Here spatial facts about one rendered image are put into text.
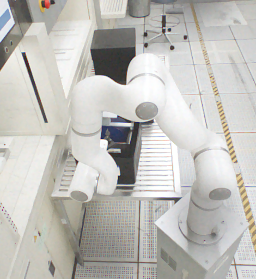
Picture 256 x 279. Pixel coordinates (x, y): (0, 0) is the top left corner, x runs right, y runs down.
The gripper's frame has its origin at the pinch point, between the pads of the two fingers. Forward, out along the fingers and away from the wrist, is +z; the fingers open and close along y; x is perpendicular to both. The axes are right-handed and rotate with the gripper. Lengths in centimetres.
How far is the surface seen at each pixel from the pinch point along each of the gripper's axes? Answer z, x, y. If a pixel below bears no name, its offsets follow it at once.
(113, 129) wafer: 12.3, -8.8, 2.7
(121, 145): 2.1, -8.6, 8.0
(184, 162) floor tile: 84, -106, 39
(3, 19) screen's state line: 4, 46, -27
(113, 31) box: 105, -4, -14
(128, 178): -1.4, -26.2, 10.4
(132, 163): -1.5, -15.8, 12.7
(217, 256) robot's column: -33, -31, 49
